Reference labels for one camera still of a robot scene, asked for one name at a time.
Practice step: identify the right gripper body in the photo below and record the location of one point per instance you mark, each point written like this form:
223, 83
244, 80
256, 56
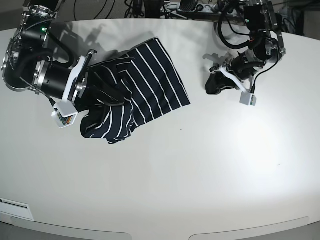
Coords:
77, 80

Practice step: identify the white label plate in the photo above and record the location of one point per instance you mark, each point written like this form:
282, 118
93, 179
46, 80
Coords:
16, 209

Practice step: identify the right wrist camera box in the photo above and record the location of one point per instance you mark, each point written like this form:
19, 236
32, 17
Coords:
64, 114

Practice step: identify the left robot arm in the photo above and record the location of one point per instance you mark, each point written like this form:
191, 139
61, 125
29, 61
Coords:
265, 42

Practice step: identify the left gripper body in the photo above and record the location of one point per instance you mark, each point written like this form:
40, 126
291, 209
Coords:
240, 70

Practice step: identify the grey power strip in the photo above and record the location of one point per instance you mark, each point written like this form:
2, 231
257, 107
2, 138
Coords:
197, 7

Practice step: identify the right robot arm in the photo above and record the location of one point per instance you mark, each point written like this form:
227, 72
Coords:
37, 60

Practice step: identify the navy white striped T-shirt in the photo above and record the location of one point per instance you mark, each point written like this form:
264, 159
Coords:
151, 87

